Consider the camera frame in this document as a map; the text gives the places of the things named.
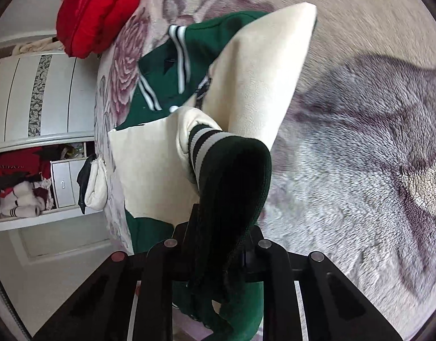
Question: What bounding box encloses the floral plush bed blanket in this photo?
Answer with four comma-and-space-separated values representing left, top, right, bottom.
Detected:
95, 0, 436, 340

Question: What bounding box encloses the black garment on bed edge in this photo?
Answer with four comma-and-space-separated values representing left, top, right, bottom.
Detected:
76, 153, 97, 214

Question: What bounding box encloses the cream fleece folded garment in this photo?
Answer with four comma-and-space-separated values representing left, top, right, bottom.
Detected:
84, 157, 108, 211

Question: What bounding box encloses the pile of clothes in wardrobe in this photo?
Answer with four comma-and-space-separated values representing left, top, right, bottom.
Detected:
0, 146, 60, 218

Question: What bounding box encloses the green and cream varsity jacket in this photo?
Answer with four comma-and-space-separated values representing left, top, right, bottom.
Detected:
107, 1, 318, 341

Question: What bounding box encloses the red quilted garment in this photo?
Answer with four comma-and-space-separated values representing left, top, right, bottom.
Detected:
56, 0, 140, 59

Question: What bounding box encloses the white drawer unit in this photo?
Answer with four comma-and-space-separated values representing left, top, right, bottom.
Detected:
51, 158, 86, 209

